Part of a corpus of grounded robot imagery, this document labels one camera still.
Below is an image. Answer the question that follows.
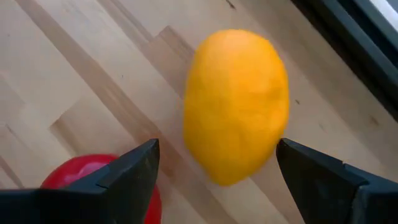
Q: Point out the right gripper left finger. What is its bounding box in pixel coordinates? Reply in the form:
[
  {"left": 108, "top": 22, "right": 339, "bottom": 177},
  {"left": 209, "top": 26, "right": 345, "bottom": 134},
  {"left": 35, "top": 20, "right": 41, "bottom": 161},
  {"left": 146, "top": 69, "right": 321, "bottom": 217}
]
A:
[{"left": 0, "top": 138, "right": 161, "bottom": 224}]

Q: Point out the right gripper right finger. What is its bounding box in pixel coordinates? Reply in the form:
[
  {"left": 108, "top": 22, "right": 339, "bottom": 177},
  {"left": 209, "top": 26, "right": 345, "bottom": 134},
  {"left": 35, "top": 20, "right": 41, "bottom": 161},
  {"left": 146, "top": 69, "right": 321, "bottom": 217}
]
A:
[{"left": 275, "top": 138, "right": 398, "bottom": 224}]

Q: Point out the red plastic tomato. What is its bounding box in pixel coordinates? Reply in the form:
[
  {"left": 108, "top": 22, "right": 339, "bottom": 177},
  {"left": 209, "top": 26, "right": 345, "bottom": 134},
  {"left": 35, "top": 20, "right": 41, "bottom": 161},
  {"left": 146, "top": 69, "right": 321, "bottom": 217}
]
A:
[{"left": 40, "top": 153, "right": 163, "bottom": 224}]

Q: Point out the orange-yellow plastic mango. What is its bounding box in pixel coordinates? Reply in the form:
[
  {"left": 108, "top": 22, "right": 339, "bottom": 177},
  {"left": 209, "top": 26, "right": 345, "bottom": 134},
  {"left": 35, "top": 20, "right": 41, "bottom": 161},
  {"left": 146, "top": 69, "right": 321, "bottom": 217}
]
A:
[{"left": 182, "top": 29, "right": 290, "bottom": 187}]

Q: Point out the black aluminium table frame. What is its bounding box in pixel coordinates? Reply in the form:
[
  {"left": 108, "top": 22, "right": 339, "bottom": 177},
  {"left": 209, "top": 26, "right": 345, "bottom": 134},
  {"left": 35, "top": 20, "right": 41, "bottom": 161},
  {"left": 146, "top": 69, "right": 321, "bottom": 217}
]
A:
[{"left": 290, "top": 0, "right": 398, "bottom": 122}]

